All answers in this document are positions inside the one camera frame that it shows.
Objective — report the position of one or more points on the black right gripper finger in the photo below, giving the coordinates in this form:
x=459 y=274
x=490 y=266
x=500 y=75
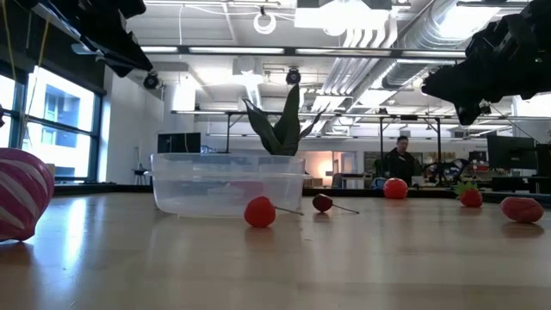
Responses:
x=456 y=84
x=468 y=113

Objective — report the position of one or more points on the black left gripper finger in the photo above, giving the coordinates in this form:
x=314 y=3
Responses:
x=129 y=53
x=122 y=71

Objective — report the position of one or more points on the red toy strawberry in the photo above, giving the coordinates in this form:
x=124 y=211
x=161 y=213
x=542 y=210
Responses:
x=471 y=198

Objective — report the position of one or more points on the red toy tomato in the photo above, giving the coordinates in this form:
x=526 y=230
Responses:
x=395 y=188

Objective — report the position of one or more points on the pink toy fruit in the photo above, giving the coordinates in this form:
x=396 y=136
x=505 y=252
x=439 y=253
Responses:
x=521 y=209

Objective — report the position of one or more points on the clear plastic tupperware container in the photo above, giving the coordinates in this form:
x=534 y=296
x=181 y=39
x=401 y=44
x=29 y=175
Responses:
x=193 y=189

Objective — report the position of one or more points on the purple white striped toy onion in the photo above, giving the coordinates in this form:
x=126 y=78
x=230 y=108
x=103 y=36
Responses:
x=21 y=194

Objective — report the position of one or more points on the dark red toy cherry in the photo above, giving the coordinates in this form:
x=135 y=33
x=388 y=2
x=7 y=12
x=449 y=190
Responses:
x=322 y=202

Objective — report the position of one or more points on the bright red toy cherry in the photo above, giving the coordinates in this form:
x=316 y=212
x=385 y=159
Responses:
x=259 y=212

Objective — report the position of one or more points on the black ceiling spotlight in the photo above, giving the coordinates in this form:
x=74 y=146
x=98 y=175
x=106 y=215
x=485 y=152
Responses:
x=293 y=76
x=150 y=81

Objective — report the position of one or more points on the black computer monitor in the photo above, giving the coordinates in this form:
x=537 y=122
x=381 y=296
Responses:
x=511 y=153

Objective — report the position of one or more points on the person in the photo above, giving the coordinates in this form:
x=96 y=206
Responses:
x=400 y=165

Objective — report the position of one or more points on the blue white helmet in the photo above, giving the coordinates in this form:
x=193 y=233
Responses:
x=379 y=183

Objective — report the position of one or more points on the white bucket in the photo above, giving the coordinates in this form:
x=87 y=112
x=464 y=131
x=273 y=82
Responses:
x=50 y=170

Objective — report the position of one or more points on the snake plant in white pot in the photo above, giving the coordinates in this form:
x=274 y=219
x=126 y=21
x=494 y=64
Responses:
x=284 y=129

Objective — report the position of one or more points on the black aluminium table frame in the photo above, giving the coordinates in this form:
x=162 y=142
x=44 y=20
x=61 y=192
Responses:
x=107 y=189

